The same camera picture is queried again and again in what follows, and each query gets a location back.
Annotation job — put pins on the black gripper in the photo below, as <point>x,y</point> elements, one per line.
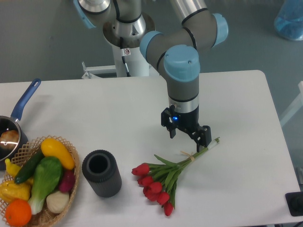
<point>188,123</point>

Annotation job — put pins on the red tulip bouquet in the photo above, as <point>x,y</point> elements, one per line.
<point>159,181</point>

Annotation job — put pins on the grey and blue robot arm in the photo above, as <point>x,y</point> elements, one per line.
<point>175,57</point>

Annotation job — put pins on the dark grey ribbed vase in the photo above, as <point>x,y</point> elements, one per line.
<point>100,169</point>

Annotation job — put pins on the black device at edge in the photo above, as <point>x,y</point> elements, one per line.
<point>295,203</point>

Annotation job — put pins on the yellow squash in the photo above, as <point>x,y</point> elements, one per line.
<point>54,148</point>

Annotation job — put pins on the green bok choy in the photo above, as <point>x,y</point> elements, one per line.
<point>46,177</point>

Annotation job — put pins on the blue plastic bag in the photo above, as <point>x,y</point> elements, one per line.
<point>289,21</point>

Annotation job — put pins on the white garlic bulb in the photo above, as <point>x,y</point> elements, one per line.
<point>57,201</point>

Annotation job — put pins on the green cucumber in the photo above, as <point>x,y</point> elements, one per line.
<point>28,169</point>

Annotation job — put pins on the woven wicker basket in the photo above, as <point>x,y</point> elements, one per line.
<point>46,218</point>

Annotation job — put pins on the bread roll in pan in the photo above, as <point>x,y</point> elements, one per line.
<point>9,139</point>

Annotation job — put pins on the yellow banana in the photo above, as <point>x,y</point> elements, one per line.
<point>11,168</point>

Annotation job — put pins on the yellow gourd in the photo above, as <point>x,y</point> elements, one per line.
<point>9,191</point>

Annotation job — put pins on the orange fruit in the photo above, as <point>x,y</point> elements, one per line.
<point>18,213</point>

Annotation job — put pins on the white pedestal base bracket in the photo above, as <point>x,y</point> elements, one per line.
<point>98,72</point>

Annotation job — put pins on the white metal frame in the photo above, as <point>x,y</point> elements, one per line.
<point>293,108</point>

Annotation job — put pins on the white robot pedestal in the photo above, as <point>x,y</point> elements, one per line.
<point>125,39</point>

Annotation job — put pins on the blue handled saucepan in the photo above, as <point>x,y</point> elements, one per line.
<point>11,123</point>

